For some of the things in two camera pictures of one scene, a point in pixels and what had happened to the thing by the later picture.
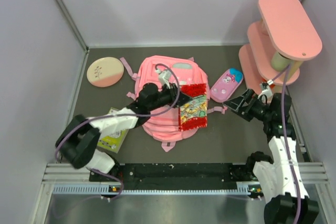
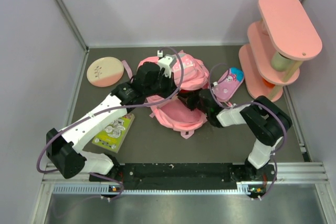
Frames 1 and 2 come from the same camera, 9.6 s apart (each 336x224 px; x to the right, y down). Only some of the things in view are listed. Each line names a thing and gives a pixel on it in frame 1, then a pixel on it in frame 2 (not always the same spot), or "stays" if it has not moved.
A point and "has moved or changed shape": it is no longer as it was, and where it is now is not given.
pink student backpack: [163, 126] has moved or changed shape
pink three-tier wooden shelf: [278, 42] stays
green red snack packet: [112, 140] stays
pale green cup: [279, 62] stays
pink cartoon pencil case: [226, 85] stays
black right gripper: [236, 104] → [188, 98]
